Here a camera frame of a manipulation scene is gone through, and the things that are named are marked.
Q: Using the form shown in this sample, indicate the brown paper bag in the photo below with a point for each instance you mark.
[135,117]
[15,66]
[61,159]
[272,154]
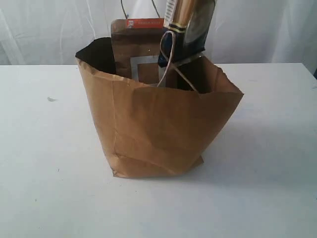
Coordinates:
[156,131]

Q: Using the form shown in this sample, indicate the brown kraft standup pouch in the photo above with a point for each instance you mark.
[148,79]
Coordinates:
[135,44]

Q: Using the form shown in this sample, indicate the spaghetti packet dark blue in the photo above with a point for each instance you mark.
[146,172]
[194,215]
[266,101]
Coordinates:
[190,21]

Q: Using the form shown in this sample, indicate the small paper scrap on table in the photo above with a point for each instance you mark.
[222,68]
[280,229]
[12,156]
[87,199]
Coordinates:
[51,99]

